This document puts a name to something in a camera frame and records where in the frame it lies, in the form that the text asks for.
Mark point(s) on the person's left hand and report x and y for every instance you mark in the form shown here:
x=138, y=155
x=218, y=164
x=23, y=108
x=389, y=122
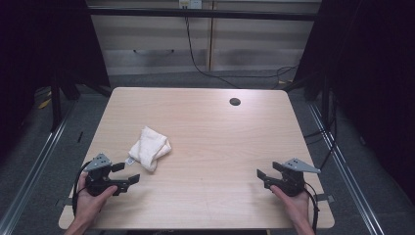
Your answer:
x=87, y=204

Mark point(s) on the metal floor rail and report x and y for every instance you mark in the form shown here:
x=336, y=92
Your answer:
x=36, y=166
x=345, y=166

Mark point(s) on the small black floor piece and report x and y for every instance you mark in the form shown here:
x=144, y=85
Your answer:
x=80, y=136

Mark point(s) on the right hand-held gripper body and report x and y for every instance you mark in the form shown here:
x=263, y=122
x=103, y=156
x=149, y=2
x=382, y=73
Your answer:
x=292, y=182

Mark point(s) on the black round table grommet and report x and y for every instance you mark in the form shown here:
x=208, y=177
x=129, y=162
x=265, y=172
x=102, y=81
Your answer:
x=235, y=101

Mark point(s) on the white towel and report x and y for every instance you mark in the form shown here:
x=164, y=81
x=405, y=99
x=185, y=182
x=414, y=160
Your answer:
x=150, y=148

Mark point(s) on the black metal stand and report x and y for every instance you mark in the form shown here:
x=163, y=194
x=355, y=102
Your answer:
x=56, y=107
x=325, y=101

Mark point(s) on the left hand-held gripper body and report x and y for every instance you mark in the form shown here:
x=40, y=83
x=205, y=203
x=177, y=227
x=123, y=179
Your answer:
x=98, y=182

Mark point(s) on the dark curtain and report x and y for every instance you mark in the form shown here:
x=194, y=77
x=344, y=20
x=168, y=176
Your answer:
x=39, y=49
x=372, y=81

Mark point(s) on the person's right hand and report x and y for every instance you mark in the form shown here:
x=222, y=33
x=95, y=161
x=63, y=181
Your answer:
x=297, y=207

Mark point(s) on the white wall socket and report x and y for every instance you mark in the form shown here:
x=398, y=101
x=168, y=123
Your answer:
x=190, y=3

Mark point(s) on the grey table bracket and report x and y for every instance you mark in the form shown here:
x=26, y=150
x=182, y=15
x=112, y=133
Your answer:
x=326, y=197
x=63, y=202

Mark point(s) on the yellow floor tape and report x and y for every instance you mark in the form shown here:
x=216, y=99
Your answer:
x=44, y=103

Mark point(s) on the black horizontal bar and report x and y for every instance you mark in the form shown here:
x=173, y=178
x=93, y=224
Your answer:
x=202, y=13

